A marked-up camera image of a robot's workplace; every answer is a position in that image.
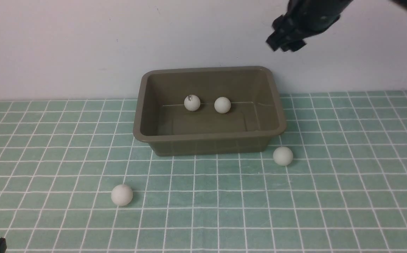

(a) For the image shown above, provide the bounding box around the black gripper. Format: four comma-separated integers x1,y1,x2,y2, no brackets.
266,0,352,52

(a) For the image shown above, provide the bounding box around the white ball with logo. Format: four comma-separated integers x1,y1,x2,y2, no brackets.
184,95,201,112

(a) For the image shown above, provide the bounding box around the olive plastic bin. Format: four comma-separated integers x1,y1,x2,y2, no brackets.
133,66,286,156

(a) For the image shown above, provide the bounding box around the green checked tablecloth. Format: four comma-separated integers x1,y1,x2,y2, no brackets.
0,91,407,253

